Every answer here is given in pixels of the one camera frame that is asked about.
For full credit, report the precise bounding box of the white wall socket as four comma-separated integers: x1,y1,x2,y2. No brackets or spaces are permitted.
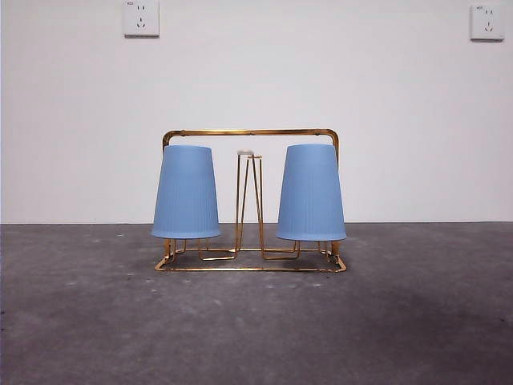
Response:
123,0,160,39
470,3,506,43

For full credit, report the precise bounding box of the gold wire cup rack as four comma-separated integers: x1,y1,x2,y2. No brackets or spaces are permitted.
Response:
154,128,347,274

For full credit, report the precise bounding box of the blue ribbed plastic cup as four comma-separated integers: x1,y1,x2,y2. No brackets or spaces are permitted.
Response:
275,143,347,242
151,144,222,241

